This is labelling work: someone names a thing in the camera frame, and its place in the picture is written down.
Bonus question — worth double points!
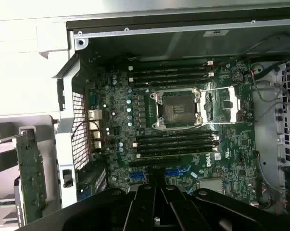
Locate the blue expansion slot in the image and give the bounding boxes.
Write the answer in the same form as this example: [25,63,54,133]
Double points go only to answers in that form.
[129,166,193,181]

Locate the silver chipset heatsink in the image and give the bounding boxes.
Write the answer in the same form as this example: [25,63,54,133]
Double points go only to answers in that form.
[199,178,225,193]

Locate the long black expansion slot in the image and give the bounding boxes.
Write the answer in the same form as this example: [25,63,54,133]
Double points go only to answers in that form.
[129,157,192,168]

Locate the RAM slot white tabs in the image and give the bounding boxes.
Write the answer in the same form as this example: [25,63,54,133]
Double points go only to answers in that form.
[127,61,215,72]
[136,146,219,159]
[133,135,220,148]
[128,72,215,83]

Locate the green motherboard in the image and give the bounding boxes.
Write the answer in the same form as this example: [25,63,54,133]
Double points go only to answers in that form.
[84,56,258,202]

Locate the metal socket locking lever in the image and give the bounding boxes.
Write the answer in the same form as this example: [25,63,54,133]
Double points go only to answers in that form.
[199,86,235,93]
[197,121,255,127]

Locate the CPU socket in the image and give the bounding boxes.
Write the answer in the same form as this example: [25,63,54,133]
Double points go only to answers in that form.
[148,88,201,132]

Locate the metal socket cover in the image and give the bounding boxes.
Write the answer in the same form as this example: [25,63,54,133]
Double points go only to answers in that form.
[199,86,242,125]

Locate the open PC case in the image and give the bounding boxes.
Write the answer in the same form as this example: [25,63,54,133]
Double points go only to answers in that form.
[52,15,290,217]

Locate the metal disk bay cage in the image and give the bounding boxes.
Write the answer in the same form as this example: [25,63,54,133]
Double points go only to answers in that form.
[252,56,290,174]

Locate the red black twisted wire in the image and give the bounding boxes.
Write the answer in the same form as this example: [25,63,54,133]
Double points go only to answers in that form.
[71,120,90,145]

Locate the black looped cable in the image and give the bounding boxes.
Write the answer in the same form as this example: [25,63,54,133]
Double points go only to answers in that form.
[240,31,290,61]

